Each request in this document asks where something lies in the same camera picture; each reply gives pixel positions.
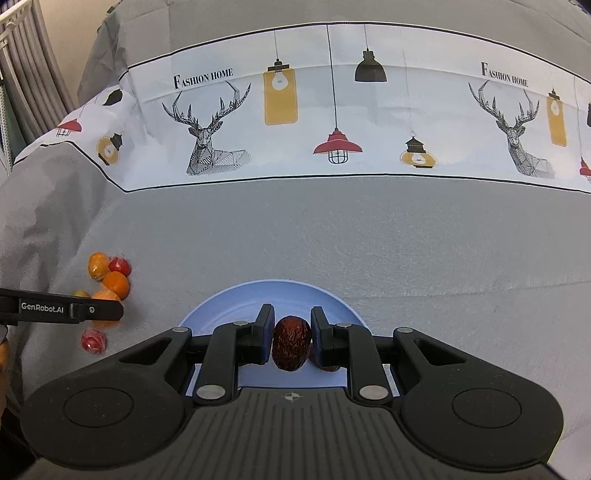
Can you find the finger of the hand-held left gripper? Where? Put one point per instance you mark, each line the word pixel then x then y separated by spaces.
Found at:
pixel 94 310

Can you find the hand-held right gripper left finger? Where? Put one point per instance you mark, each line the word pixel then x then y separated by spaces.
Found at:
pixel 268 341

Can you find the light blue plate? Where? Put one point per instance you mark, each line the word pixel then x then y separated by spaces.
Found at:
pixel 240 300

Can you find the dark green cloth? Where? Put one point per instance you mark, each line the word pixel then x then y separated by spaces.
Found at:
pixel 7 120

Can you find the grey curtain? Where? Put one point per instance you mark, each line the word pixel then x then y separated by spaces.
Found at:
pixel 32 69

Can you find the small yellow citrus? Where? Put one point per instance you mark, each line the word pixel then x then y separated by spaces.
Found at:
pixel 82 294

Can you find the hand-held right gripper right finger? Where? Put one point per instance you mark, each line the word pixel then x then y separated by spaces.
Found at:
pixel 316 344

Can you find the dried red date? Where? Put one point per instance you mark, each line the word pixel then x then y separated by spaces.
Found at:
pixel 328 368
pixel 291 344

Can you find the bare orange mandarin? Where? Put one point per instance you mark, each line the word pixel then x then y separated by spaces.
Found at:
pixel 116 285
pixel 105 296

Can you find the plastic-wrapped orange mandarin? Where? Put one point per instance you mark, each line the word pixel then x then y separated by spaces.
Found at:
pixel 98 264

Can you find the grey printed bed sheet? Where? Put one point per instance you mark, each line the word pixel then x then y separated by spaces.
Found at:
pixel 323 240

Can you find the small red apple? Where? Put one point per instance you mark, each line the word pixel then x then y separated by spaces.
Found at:
pixel 93 341
pixel 120 266

